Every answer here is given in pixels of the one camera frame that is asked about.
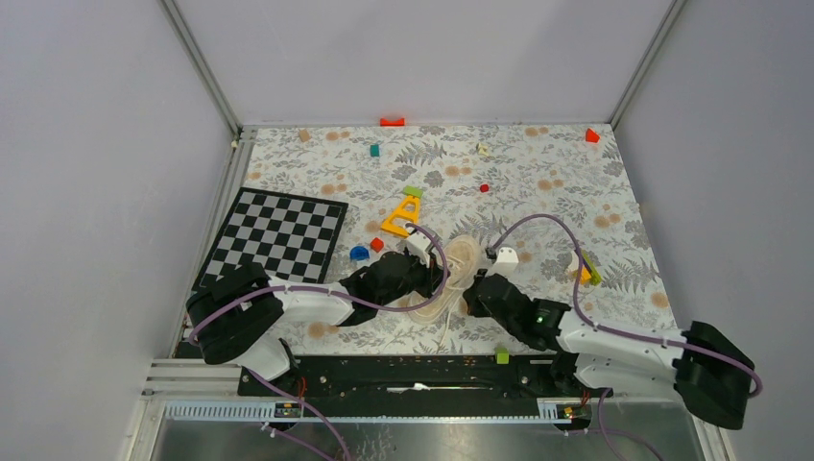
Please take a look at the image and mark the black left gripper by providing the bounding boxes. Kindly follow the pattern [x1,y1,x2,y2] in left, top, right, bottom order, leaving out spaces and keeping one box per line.
[377,248,449,307]

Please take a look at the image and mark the beige sneaker with laces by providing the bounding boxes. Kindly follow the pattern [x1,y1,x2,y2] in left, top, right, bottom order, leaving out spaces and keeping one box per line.
[407,235,481,352]

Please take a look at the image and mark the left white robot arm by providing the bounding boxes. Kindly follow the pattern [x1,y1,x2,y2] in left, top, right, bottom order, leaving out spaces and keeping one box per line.
[186,252,449,395]

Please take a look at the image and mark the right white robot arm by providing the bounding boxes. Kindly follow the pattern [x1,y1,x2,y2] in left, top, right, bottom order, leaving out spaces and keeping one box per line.
[463,271,756,430]

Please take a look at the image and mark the red cube block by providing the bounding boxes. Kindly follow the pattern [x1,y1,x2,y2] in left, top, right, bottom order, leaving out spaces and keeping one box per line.
[370,237,385,253]

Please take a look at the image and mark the blue toy piece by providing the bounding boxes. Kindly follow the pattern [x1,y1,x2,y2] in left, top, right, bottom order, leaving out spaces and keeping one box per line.
[349,246,370,261]

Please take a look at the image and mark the lime green cube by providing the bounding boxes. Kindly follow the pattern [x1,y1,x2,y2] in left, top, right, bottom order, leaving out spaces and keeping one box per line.
[494,347,511,365]

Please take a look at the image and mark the black white checkerboard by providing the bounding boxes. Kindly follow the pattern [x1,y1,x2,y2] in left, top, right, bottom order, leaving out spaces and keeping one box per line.
[192,187,348,293]

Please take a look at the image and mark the floral patterned table mat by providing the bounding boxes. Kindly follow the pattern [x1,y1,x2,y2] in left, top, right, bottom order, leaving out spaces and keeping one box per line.
[243,125,676,329]

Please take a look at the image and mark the orange arch block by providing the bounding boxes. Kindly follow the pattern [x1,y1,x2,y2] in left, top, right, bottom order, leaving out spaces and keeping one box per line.
[379,117,406,128]

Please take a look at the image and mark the red wedge block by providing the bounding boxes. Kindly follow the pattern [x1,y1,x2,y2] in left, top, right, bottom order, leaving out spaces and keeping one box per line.
[585,128,601,143]

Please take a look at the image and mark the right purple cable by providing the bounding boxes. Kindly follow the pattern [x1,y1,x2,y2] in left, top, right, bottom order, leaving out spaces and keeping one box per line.
[486,212,764,399]

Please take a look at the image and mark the purple cable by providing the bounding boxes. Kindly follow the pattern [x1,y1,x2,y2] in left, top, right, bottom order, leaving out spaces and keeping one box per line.
[187,222,451,461]
[486,212,764,399]

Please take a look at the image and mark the yellow triangular toy frame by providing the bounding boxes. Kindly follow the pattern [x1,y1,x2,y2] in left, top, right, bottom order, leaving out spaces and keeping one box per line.
[380,195,420,238]

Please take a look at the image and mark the green block on frame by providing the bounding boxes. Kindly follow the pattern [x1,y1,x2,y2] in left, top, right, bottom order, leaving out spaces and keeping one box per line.
[402,186,423,198]

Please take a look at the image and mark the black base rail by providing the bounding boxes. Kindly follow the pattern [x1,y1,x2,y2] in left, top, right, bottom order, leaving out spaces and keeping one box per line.
[273,354,602,409]

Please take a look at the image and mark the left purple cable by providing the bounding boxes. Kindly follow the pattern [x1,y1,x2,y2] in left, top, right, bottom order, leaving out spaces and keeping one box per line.
[187,222,451,461]

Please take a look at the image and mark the white slotted cable duct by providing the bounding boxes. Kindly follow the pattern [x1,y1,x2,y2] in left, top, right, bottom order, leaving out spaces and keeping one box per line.
[164,395,577,425]

